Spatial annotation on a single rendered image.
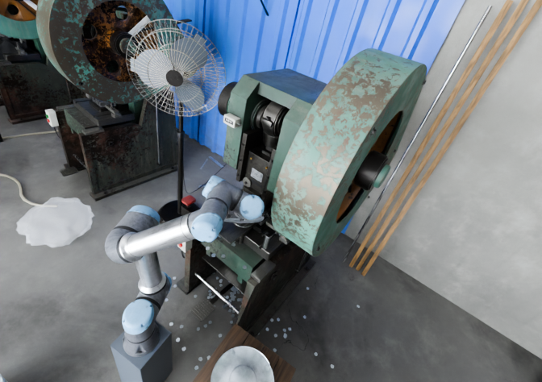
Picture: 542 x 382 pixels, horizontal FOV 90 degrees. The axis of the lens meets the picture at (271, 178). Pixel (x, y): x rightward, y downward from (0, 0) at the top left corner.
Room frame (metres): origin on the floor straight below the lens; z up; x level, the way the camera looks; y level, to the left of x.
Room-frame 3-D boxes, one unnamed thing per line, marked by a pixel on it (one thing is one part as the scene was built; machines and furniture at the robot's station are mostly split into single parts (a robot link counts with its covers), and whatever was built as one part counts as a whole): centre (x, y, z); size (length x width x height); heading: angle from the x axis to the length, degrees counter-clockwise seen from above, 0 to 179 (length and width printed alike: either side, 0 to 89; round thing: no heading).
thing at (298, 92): (1.33, -0.04, 0.83); 0.79 x 0.43 x 1.34; 151
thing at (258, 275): (1.19, -0.27, 0.45); 0.92 x 0.12 x 0.90; 151
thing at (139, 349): (0.53, 0.39, 0.50); 0.15 x 0.15 x 0.10
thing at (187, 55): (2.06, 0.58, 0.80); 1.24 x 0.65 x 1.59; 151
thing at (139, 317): (0.54, 0.39, 0.62); 0.13 x 0.12 x 0.14; 0
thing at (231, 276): (1.21, 0.03, 0.31); 0.43 x 0.42 x 0.01; 61
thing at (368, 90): (1.13, -0.31, 1.33); 1.03 x 0.28 x 0.82; 151
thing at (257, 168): (1.17, 0.05, 1.04); 0.17 x 0.15 x 0.30; 151
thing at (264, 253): (1.20, 0.03, 0.68); 0.45 x 0.30 x 0.06; 61
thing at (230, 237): (1.05, 0.12, 0.72); 0.25 x 0.14 x 0.14; 151
